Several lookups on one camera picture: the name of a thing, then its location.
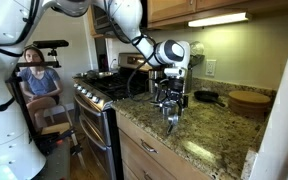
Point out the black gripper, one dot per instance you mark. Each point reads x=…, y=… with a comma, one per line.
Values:
x=175, y=87

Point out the small silver measuring cup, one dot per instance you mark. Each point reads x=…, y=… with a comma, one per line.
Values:
x=173, y=119

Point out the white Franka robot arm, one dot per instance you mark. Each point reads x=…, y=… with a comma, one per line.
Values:
x=4, y=133

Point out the black cast iron skillet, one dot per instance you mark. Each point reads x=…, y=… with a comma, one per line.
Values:
x=205, y=96

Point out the wooden lower cabinet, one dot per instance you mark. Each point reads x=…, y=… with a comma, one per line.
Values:
x=134, y=133

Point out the round wooden board stack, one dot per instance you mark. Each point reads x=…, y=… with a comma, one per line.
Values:
x=249, y=97

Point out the silver frying pan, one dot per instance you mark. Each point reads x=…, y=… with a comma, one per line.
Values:
x=97, y=74

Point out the stainless steel gas range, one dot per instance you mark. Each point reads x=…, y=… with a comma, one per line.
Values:
x=94, y=126

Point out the under-cabinet light bar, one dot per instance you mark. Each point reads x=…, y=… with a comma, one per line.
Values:
x=217, y=19

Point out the wooden upper cabinets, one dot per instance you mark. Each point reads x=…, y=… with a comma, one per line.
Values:
x=170, y=8

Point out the white door panel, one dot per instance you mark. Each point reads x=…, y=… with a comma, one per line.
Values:
x=280, y=116

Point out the white chair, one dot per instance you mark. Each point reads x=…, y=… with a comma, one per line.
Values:
x=55, y=109

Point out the light wooden board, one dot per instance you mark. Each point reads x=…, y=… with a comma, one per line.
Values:
x=55, y=128

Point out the black orange bar clamp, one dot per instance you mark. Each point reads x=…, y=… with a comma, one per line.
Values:
x=50, y=138

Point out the seated person blue shirt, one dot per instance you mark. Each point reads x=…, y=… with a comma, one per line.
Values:
x=40, y=83

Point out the black stand pole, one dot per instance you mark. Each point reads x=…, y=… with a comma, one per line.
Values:
x=20, y=103

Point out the white wall outlet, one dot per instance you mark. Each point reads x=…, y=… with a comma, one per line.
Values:
x=211, y=67

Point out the black stereo camera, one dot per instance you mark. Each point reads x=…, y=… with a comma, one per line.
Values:
x=50, y=44

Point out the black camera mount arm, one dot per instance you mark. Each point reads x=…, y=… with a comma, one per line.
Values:
x=40, y=63

